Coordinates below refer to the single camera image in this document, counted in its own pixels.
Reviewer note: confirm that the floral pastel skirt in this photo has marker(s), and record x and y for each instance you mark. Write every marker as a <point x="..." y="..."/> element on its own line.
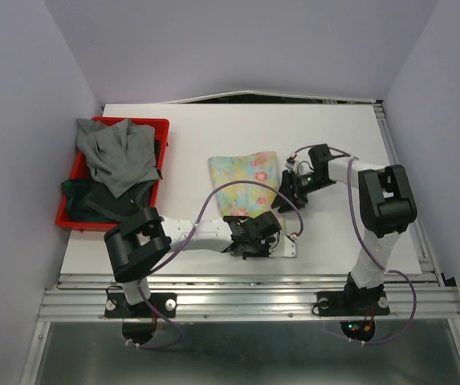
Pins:
<point x="254" y="179"/>

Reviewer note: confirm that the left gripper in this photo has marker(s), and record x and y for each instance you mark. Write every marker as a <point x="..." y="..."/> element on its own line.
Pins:
<point x="264" y="253"/>

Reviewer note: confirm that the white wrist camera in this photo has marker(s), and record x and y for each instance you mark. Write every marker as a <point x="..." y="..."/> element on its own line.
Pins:
<point x="292" y="163"/>
<point x="284" y="247"/>

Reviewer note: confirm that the dark green skirt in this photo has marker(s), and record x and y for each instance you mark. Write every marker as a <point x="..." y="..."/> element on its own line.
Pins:
<point x="76" y="193"/>

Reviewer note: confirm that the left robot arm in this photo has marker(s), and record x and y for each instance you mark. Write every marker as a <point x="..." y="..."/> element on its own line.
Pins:
<point x="137" y="245"/>

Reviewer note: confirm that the red plastic bin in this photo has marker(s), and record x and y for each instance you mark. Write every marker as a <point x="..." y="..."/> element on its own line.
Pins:
<point x="87" y="205"/>

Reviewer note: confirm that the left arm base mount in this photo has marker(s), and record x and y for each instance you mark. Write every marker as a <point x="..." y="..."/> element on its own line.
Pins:
<point x="116" y="306"/>

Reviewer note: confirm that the grey skirt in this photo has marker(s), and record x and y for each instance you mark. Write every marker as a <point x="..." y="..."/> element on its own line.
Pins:
<point x="119" y="156"/>

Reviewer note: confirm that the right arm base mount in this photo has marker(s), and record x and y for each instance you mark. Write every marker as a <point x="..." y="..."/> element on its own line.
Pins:
<point x="351" y="301"/>

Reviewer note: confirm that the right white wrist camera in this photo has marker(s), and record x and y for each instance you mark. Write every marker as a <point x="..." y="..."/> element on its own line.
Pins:
<point x="292" y="163"/>

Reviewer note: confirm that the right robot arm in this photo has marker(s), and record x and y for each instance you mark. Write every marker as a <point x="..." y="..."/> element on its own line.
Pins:
<point x="381" y="204"/>

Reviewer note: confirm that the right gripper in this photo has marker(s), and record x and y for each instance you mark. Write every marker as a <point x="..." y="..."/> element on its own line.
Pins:
<point x="284" y="204"/>

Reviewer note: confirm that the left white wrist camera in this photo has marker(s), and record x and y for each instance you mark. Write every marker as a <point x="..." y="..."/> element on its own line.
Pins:
<point x="284" y="247"/>

